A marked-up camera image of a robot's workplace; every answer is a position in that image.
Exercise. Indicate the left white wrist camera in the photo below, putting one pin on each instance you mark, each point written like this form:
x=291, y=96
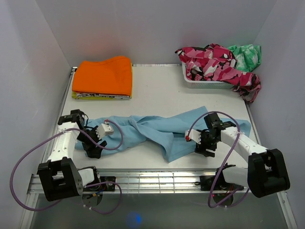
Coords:
x=103, y=130

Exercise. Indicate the light blue trousers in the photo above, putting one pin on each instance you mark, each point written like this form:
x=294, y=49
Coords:
x=168, y=133

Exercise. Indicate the green tie-dye trousers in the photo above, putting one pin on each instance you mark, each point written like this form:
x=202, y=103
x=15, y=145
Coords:
x=248, y=57

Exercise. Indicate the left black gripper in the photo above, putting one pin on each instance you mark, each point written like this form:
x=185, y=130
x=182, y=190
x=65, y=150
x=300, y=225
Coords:
x=92, y=151

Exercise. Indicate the folded yellow patterned trousers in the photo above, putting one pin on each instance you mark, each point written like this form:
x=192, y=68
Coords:
x=97, y=96

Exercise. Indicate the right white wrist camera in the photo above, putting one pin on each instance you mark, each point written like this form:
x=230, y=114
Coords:
x=193, y=135

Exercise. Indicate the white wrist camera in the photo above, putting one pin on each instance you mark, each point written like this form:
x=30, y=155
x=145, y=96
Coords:
x=103, y=130
x=193, y=135

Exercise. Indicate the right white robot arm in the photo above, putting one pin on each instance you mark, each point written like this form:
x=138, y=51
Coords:
x=266, y=171

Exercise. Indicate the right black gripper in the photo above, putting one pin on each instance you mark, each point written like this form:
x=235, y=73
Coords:
x=200, y=148

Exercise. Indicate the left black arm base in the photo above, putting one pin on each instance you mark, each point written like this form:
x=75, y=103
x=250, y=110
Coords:
x=102, y=187

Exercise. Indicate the aluminium mounting rail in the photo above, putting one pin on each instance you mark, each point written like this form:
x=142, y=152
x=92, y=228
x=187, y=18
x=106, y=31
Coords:
x=167, y=181

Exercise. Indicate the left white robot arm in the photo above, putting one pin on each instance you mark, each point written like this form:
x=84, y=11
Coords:
x=59, y=176

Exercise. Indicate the white plastic basket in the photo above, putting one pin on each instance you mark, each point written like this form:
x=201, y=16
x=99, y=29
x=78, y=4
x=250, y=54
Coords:
x=204, y=84

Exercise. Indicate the pink camouflage trousers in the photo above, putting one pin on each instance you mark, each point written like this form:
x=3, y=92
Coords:
x=215, y=63

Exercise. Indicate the folded orange trousers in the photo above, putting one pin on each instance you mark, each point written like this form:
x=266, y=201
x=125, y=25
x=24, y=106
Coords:
x=111, y=77

